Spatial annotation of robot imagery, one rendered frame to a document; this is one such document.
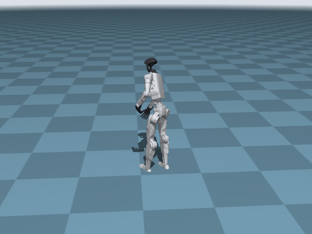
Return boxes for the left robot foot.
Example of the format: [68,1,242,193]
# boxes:
[139,164,151,172]

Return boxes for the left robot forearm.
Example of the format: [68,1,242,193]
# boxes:
[136,91,147,108]

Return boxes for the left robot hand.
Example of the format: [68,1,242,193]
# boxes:
[135,105,143,114]

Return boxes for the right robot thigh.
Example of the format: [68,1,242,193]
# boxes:
[158,108,170,143]

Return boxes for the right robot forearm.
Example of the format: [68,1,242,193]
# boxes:
[148,100,155,109]

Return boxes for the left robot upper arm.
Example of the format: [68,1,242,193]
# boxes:
[144,74,153,98]

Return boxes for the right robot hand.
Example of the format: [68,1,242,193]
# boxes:
[141,105,153,119]

